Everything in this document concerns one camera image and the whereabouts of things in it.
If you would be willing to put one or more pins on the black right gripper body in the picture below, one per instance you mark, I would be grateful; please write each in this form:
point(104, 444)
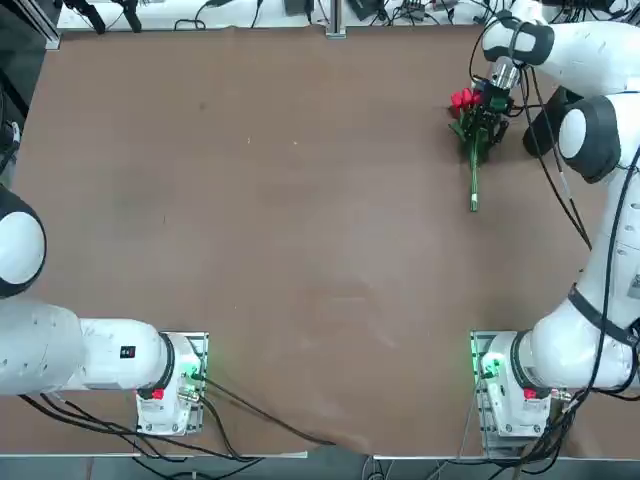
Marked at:
point(495, 102)

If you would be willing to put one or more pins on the red tulip bouquet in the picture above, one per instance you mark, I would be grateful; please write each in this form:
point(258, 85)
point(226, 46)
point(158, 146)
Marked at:
point(474, 165)

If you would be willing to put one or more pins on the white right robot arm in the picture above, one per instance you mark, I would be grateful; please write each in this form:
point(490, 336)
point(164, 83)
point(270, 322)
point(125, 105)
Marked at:
point(575, 40)

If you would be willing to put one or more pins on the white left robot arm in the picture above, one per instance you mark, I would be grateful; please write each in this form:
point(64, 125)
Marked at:
point(110, 360)

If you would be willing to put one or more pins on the black ribbed vase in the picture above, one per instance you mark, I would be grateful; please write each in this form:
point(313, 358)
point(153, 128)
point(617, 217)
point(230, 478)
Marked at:
point(542, 132)

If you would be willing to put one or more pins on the slanted aluminium profile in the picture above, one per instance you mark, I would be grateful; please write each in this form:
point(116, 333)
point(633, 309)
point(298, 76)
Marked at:
point(47, 32)

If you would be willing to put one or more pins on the black and orange hub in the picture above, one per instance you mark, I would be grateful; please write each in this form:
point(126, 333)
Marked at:
point(415, 9)

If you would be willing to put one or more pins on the flat black power adapter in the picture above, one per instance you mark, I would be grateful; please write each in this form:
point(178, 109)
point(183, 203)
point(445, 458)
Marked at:
point(367, 7)

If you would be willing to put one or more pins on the small black power adapter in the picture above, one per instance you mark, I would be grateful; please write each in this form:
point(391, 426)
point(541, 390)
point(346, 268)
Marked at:
point(299, 6)

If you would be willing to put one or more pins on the upright aluminium post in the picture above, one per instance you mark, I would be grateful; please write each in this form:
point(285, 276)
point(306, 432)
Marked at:
point(336, 20)

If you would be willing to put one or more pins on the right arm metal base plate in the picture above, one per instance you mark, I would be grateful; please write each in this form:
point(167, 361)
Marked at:
point(484, 425)

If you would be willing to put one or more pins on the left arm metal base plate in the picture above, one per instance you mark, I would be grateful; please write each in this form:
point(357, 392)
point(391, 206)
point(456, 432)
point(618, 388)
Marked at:
point(202, 340)

